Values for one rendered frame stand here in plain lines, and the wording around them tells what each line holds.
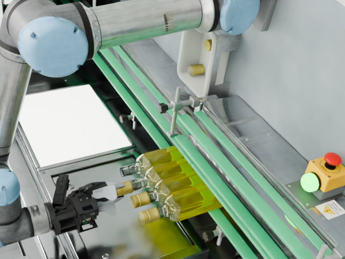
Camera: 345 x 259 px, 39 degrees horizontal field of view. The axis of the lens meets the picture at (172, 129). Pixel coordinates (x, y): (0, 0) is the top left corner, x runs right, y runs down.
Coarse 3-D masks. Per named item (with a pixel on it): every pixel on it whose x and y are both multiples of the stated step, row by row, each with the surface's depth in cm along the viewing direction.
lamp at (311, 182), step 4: (312, 172) 115; (304, 176) 114; (308, 176) 113; (312, 176) 113; (316, 176) 113; (304, 180) 114; (308, 180) 113; (312, 180) 113; (316, 180) 113; (320, 180) 113; (304, 184) 114; (308, 184) 113; (312, 184) 113; (316, 184) 113; (320, 184) 113; (304, 188) 115; (308, 188) 114; (312, 188) 113; (316, 188) 113
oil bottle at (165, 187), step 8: (176, 176) 135; (184, 176) 135; (192, 176) 135; (160, 184) 132; (168, 184) 132; (176, 184) 132; (184, 184) 132; (192, 184) 133; (200, 184) 134; (160, 192) 130; (168, 192) 130; (176, 192) 131; (160, 200) 131
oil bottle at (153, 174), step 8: (176, 160) 140; (184, 160) 141; (152, 168) 136; (160, 168) 137; (168, 168) 137; (176, 168) 138; (184, 168) 138; (192, 168) 138; (144, 176) 137; (152, 176) 134; (160, 176) 134; (168, 176) 135; (152, 184) 134
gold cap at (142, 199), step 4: (144, 192) 130; (132, 196) 128; (136, 196) 128; (140, 196) 128; (144, 196) 129; (148, 196) 129; (132, 200) 128; (136, 200) 128; (140, 200) 128; (144, 200) 129; (148, 200) 129; (132, 204) 129; (136, 204) 128; (140, 204) 128; (144, 204) 129; (148, 204) 130
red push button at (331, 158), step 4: (324, 156) 114; (328, 156) 113; (332, 156) 113; (336, 156) 113; (328, 160) 112; (332, 160) 112; (336, 160) 112; (340, 160) 112; (328, 164) 114; (332, 164) 112; (336, 164) 112
